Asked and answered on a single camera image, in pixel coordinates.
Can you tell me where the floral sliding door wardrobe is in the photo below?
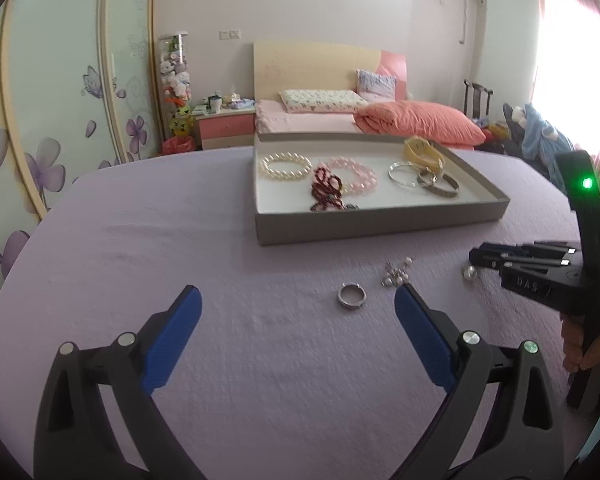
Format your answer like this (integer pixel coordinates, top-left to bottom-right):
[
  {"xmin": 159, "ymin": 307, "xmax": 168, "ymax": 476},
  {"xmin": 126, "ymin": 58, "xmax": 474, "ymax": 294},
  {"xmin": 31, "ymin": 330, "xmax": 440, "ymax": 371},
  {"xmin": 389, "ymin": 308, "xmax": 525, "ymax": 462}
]
[{"xmin": 0, "ymin": 0, "xmax": 163, "ymax": 331}]

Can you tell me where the pink curtain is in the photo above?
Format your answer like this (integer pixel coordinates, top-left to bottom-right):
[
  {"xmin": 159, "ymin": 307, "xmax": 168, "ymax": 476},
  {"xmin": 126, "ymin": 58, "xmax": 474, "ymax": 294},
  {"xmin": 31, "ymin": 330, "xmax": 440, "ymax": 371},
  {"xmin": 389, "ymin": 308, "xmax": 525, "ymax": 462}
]
[{"xmin": 530, "ymin": 0, "xmax": 600, "ymax": 181}]

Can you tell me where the white floral pillow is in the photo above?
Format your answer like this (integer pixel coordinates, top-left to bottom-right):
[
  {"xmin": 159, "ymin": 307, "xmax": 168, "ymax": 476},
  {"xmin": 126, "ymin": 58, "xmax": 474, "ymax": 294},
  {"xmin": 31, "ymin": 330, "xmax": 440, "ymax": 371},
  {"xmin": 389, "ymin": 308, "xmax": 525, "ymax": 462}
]
[{"xmin": 279, "ymin": 89, "xmax": 370, "ymax": 113}]

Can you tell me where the pink and white nightstand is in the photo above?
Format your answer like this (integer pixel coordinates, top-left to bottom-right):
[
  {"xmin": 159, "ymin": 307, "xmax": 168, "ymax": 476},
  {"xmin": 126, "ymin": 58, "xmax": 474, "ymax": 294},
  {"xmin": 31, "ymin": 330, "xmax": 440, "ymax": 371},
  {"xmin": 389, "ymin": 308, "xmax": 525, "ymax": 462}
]
[{"xmin": 195, "ymin": 105, "xmax": 257, "ymax": 151}]

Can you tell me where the yellow plush toy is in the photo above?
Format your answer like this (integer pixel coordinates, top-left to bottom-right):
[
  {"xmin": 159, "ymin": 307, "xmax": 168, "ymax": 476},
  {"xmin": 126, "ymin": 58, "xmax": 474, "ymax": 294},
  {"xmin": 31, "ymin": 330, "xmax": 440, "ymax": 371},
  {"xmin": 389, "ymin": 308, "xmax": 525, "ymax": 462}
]
[{"xmin": 170, "ymin": 105, "xmax": 195, "ymax": 137}]

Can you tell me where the cluster of small pearl earrings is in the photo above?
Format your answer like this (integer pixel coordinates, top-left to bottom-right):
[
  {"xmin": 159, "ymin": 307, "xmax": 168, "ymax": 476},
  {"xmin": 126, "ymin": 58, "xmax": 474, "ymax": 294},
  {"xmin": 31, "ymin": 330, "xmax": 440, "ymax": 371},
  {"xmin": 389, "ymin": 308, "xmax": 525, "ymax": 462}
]
[{"xmin": 380, "ymin": 256, "xmax": 415, "ymax": 288}]

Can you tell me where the blue fleece garment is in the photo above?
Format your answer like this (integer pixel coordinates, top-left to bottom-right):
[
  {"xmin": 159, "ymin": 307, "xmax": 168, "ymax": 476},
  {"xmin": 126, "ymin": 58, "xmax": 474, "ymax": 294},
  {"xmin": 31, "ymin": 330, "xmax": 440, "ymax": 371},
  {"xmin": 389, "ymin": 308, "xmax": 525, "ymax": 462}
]
[{"xmin": 521, "ymin": 103, "xmax": 576, "ymax": 166}]

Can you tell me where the grey office chair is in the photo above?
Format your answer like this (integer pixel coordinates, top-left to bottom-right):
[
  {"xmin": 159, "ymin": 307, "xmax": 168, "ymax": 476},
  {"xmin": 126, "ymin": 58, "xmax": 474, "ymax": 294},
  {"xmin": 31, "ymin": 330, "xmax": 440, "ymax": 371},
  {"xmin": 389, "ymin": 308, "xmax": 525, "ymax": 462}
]
[{"xmin": 502, "ymin": 102, "xmax": 571, "ymax": 161}]

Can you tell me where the pink bed sheet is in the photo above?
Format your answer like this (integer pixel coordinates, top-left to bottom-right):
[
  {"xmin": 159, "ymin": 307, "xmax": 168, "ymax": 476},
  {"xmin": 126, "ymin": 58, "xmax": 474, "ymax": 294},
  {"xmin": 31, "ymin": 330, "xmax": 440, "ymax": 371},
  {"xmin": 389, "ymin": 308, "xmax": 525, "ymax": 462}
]
[{"xmin": 255, "ymin": 99, "xmax": 363, "ymax": 135}]

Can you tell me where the pink quilt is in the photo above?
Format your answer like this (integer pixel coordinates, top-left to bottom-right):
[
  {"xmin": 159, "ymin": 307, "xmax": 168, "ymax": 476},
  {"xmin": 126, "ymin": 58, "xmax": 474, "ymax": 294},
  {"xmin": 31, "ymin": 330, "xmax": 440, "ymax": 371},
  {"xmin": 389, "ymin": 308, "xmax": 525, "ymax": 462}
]
[{"xmin": 354, "ymin": 100, "xmax": 487, "ymax": 150}]

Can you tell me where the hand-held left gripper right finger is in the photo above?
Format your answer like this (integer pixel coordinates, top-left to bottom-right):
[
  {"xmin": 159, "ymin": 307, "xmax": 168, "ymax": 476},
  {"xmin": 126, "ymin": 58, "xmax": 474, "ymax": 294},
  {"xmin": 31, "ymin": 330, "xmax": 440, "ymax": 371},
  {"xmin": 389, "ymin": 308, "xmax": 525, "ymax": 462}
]
[{"xmin": 394, "ymin": 282, "xmax": 566, "ymax": 480}]

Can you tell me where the air conditioner pipe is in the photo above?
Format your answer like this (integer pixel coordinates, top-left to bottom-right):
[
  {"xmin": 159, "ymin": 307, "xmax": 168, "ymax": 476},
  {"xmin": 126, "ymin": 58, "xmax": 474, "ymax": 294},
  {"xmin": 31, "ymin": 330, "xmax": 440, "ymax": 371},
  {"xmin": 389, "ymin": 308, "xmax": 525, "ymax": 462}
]
[{"xmin": 460, "ymin": 0, "xmax": 486, "ymax": 46}]

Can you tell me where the white pearl bracelet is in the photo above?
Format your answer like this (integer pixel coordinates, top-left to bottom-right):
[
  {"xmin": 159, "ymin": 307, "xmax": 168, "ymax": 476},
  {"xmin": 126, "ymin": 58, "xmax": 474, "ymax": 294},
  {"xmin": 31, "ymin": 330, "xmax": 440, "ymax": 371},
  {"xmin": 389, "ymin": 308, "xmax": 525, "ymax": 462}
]
[{"xmin": 261, "ymin": 152, "xmax": 313, "ymax": 181}]

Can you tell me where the silver ring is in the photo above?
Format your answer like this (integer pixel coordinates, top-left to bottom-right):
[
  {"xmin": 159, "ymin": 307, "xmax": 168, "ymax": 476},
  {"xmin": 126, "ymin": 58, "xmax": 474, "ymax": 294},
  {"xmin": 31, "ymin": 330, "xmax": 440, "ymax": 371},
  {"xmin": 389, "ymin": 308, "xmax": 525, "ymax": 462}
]
[{"xmin": 337, "ymin": 283, "xmax": 367, "ymax": 309}]

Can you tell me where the clear tube of plush toys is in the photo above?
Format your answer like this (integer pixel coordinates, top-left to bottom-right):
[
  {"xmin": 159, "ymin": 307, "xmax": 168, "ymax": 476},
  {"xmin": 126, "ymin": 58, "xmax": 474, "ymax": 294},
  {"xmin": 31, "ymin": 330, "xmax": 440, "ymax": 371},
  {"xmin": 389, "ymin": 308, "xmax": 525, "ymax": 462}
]
[{"xmin": 157, "ymin": 32, "xmax": 193, "ymax": 138}]

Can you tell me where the pink bead bracelet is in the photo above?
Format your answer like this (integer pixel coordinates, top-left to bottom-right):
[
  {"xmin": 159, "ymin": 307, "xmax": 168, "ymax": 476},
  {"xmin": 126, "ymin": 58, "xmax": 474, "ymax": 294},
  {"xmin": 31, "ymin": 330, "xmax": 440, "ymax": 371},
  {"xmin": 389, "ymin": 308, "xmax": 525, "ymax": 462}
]
[{"xmin": 325, "ymin": 156, "xmax": 377, "ymax": 194}]

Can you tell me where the dark metal cuff bangle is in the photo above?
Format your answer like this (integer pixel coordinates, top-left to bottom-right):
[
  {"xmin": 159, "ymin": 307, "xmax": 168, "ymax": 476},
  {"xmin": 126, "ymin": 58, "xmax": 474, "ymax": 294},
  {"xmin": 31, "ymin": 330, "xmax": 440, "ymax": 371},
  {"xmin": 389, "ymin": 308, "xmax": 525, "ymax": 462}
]
[{"xmin": 416, "ymin": 170, "xmax": 461, "ymax": 198}]

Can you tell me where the dark wooden chair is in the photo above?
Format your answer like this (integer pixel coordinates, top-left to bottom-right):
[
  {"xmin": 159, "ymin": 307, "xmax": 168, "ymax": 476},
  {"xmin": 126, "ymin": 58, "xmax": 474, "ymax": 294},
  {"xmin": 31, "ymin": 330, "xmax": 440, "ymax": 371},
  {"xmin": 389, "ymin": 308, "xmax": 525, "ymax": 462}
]
[{"xmin": 462, "ymin": 79, "xmax": 494, "ymax": 121}]

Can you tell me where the small purple print pillow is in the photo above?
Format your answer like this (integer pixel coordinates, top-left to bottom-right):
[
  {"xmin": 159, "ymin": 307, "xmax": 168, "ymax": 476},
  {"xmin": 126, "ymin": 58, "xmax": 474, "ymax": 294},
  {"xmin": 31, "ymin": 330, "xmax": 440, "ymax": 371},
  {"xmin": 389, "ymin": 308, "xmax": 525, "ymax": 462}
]
[{"xmin": 356, "ymin": 69, "xmax": 398, "ymax": 100}]

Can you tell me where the beige and pink headboard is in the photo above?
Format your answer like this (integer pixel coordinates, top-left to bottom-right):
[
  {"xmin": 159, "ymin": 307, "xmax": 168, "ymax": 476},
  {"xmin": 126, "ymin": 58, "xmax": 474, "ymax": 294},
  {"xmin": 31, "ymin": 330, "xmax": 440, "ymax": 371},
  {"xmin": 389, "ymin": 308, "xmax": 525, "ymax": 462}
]
[{"xmin": 252, "ymin": 40, "xmax": 409, "ymax": 103}]

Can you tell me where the grey cardboard tray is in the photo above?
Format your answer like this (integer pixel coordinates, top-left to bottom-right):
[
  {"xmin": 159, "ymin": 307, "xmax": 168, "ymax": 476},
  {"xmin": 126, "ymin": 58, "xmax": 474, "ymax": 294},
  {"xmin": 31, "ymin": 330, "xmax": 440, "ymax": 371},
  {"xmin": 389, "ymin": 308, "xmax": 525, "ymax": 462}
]
[{"xmin": 252, "ymin": 131, "xmax": 511, "ymax": 247}]

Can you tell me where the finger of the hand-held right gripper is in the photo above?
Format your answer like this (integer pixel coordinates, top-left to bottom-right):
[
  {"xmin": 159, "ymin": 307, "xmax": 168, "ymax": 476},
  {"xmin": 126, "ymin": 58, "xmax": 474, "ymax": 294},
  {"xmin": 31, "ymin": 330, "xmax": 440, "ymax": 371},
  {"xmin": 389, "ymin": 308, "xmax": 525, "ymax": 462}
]
[
  {"xmin": 467, "ymin": 241, "xmax": 581, "ymax": 261},
  {"xmin": 480, "ymin": 255, "xmax": 578, "ymax": 273}
]

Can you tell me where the red plastic bag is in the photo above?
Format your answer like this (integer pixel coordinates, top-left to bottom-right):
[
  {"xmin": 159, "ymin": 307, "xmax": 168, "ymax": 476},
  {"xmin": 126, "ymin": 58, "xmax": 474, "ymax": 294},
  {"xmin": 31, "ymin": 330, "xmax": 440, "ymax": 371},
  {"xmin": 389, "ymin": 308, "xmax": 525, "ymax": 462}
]
[{"xmin": 161, "ymin": 136, "xmax": 197, "ymax": 157}]

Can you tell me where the person's right hand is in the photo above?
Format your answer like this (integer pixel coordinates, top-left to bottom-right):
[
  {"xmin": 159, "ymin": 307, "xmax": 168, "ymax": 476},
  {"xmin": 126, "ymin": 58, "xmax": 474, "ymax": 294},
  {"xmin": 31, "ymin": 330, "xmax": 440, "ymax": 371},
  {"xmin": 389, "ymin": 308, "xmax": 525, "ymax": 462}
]
[{"xmin": 560, "ymin": 312, "xmax": 600, "ymax": 373}]

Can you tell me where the dark red bead bracelet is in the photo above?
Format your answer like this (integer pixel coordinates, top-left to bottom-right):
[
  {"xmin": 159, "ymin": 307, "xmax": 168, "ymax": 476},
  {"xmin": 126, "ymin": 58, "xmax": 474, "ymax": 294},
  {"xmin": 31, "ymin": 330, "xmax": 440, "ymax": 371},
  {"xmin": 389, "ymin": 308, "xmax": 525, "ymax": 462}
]
[{"xmin": 309, "ymin": 164, "xmax": 360, "ymax": 212}]

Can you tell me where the thin silver bangle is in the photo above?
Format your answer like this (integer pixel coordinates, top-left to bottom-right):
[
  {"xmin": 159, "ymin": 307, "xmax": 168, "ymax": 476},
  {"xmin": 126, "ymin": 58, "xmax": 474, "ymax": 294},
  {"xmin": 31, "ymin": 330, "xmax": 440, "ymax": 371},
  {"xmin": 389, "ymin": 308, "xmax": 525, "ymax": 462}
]
[{"xmin": 387, "ymin": 161, "xmax": 431, "ymax": 189}]

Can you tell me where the purple tablecloth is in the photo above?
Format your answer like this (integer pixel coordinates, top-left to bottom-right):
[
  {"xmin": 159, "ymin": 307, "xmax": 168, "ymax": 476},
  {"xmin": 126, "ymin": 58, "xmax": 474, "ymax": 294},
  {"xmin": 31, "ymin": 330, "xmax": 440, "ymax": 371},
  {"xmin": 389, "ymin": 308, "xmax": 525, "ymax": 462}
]
[{"xmin": 0, "ymin": 147, "xmax": 600, "ymax": 480}]

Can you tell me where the yellow bangle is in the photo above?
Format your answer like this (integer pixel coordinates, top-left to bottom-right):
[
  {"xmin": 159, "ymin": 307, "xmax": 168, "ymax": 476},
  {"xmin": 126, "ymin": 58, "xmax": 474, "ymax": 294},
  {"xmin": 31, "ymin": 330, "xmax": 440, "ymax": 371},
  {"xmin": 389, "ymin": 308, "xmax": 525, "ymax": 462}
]
[{"xmin": 403, "ymin": 135, "xmax": 448, "ymax": 173}]

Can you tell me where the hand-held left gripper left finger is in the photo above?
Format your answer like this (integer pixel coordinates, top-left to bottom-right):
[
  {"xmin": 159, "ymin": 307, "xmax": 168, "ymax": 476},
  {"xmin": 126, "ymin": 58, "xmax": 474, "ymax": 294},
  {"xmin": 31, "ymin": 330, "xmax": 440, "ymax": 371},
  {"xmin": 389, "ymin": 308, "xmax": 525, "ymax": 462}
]
[{"xmin": 32, "ymin": 285, "xmax": 206, "ymax": 480}]

